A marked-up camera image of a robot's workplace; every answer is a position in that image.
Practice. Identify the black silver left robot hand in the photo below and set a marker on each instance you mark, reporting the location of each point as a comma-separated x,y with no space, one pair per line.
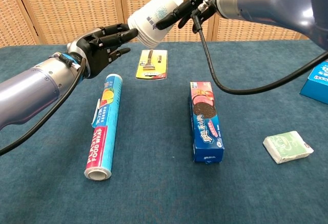
97,52

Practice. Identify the white paper cup stack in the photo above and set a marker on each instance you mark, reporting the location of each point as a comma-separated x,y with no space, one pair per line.
151,8

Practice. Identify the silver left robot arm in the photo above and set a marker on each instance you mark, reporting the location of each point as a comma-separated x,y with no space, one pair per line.
25,90

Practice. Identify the yellow razor blister pack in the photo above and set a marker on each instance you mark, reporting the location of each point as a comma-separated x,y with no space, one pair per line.
139,70

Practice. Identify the woven bamboo folding screen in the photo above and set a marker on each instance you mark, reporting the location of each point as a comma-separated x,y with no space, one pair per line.
64,3

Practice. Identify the plastic food wrap roll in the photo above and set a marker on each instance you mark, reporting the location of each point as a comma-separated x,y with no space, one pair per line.
105,131

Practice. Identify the blue table mat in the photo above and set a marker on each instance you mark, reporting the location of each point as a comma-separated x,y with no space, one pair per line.
153,131

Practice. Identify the blue Oreo cookie box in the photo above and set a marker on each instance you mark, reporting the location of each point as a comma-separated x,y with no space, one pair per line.
206,126

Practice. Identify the blue chocolate chip cookie box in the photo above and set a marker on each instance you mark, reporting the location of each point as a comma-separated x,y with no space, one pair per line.
319,83

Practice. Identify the green tissue pack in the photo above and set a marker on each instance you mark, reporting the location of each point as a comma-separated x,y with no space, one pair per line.
287,145

